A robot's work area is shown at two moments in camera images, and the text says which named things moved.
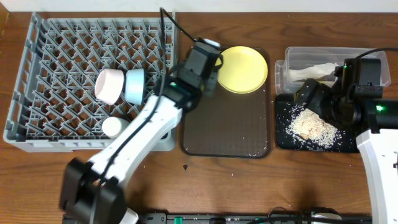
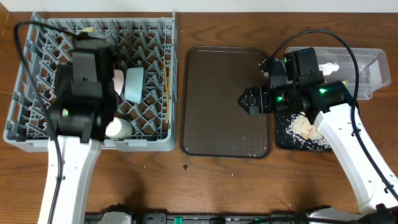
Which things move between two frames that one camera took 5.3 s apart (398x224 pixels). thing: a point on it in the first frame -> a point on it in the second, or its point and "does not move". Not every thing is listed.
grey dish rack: x=54 y=106 does not move
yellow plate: x=244 y=70 -> x=89 y=29
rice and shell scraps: x=310 y=130 does not move
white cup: x=112 y=127 does not move
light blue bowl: x=134 y=86 does not move
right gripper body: x=322 y=102 -> x=267 y=99
